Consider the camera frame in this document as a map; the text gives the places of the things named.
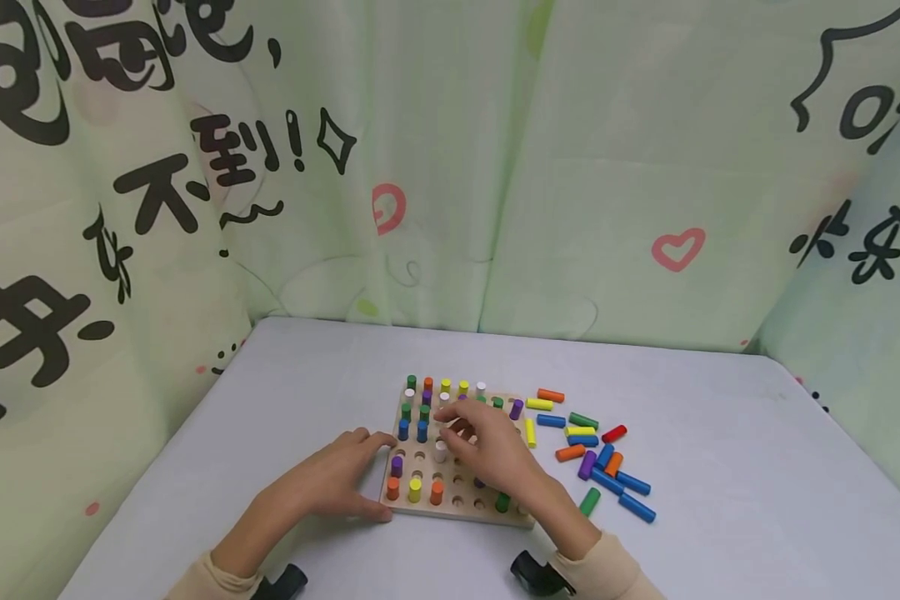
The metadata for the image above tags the person's left hand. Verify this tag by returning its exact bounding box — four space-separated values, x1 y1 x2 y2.
268 427 399 531

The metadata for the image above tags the pile of loose coloured pegs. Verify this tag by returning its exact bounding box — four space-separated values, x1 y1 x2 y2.
523 387 658 525

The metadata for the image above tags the black wrist band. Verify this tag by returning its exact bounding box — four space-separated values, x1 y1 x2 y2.
509 549 578 598
250 563 309 600

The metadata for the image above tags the person's right forearm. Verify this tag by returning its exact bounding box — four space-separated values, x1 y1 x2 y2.
528 493 666 600

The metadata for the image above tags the wooden peg board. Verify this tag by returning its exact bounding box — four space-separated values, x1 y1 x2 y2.
378 385 538 530

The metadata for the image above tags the person's right hand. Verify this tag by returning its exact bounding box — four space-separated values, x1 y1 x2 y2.
435 401 573 536

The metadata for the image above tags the person's left forearm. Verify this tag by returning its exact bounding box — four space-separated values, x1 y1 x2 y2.
166 497 303 600

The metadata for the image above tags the set of standing coloured pegs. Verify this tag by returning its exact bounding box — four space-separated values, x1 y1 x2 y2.
386 375 526 514

